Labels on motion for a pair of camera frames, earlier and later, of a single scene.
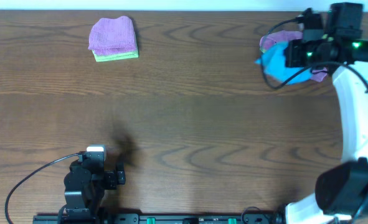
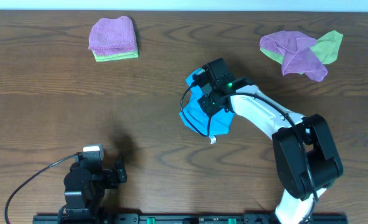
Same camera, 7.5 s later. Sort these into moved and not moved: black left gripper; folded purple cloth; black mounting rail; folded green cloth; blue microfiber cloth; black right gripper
Moved: black right gripper; blue microfiber cloth
Not moved: folded green cloth; black mounting rail; folded purple cloth; black left gripper
